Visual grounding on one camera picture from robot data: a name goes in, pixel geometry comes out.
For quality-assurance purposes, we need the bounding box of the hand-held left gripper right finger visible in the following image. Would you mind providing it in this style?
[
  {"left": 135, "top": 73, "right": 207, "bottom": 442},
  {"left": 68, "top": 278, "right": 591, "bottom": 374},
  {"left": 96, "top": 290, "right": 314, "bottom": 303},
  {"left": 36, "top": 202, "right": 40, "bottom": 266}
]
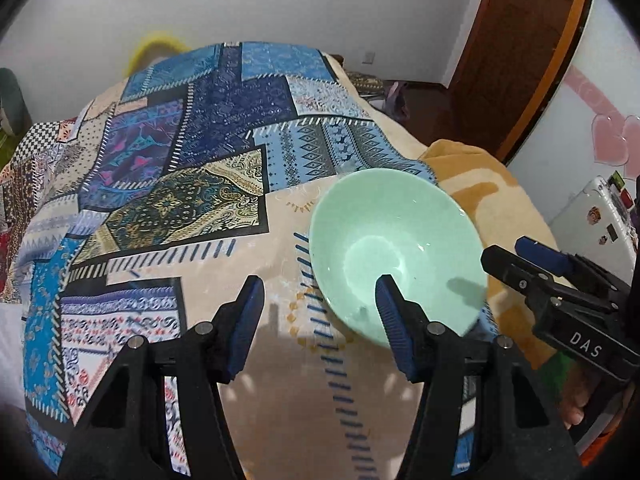
[{"left": 375, "top": 273, "right": 586, "bottom": 480}]

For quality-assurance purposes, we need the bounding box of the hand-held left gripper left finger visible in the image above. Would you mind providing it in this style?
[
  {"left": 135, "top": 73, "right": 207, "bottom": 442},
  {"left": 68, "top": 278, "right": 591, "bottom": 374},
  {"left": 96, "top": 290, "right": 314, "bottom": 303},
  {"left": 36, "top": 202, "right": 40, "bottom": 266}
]
[{"left": 57, "top": 275, "right": 266, "bottom": 480}]

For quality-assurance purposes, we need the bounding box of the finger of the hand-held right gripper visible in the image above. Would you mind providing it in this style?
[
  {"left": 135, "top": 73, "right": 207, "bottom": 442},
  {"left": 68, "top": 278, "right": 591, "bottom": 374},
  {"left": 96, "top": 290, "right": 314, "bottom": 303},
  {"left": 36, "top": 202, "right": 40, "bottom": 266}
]
[
  {"left": 480, "top": 245, "right": 583, "bottom": 313},
  {"left": 515, "top": 236, "right": 583, "bottom": 277}
]

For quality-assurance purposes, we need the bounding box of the green bowl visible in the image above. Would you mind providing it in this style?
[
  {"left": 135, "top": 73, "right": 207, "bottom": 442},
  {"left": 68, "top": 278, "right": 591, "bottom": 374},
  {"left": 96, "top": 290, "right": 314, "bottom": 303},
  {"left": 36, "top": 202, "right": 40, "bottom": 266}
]
[{"left": 308, "top": 168, "right": 490, "bottom": 350}]

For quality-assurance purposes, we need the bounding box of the person's right hand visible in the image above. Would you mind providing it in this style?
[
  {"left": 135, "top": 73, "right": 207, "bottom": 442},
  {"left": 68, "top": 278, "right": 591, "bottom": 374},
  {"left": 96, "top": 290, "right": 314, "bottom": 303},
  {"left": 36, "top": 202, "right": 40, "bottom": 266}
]
[{"left": 561, "top": 364, "right": 595, "bottom": 430}]

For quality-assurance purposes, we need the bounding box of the silver suitcase with stickers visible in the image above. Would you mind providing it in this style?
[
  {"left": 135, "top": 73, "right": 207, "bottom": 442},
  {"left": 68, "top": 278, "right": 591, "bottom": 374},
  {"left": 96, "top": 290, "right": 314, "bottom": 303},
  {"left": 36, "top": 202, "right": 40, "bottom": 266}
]
[{"left": 547, "top": 175, "right": 640, "bottom": 282}]

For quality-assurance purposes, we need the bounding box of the orange yellow blanket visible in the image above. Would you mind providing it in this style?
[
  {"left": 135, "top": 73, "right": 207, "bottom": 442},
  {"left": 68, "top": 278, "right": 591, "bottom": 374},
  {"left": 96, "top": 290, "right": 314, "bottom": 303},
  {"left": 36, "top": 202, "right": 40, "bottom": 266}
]
[{"left": 419, "top": 138, "right": 577, "bottom": 372}]

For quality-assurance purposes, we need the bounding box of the patchwork printed blanket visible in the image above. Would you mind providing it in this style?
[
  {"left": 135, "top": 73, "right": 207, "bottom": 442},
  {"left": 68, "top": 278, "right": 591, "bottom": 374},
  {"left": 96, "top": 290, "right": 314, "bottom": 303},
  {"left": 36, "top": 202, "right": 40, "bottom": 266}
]
[{"left": 0, "top": 42, "right": 503, "bottom": 480}]

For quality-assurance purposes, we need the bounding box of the wooden door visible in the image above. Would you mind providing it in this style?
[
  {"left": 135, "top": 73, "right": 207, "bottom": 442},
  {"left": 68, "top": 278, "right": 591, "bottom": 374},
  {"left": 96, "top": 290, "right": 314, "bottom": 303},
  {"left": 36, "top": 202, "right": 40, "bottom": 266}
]
[{"left": 446, "top": 0, "right": 597, "bottom": 164}]

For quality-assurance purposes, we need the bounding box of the patterned pillow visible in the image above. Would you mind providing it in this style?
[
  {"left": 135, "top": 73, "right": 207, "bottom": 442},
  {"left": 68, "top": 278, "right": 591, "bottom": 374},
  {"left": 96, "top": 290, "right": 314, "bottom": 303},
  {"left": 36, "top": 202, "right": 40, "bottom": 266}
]
[{"left": 344, "top": 69, "right": 402, "bottom": 98}]

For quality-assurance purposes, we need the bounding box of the green carton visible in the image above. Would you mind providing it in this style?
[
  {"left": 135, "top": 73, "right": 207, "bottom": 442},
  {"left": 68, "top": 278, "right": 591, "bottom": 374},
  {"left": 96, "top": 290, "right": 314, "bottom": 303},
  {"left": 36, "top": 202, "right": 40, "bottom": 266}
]
[{"left": 0, "top": 134, "right": 23, "bottom": 163}]

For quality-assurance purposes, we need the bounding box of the pink heart wall decal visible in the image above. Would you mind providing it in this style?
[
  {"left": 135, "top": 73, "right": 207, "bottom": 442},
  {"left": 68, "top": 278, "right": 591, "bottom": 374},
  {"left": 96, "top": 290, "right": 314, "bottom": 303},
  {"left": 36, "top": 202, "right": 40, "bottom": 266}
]
[{"left": 564, "top": 64, "right": 640, "bottom": 172}]

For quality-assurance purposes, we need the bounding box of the yellow ring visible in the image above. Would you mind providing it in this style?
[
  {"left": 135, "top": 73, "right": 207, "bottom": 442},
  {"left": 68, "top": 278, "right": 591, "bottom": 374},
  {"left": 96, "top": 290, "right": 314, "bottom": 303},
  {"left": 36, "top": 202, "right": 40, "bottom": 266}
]
[{"left": 125, "top": 31, "right": 189, "bottom": 76}]

